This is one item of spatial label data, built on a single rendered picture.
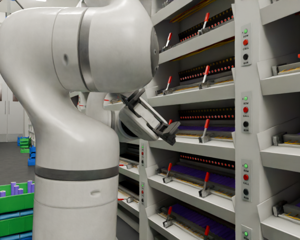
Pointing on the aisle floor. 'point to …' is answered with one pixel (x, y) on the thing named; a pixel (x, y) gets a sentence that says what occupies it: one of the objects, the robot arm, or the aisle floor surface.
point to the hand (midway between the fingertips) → (155, 112)
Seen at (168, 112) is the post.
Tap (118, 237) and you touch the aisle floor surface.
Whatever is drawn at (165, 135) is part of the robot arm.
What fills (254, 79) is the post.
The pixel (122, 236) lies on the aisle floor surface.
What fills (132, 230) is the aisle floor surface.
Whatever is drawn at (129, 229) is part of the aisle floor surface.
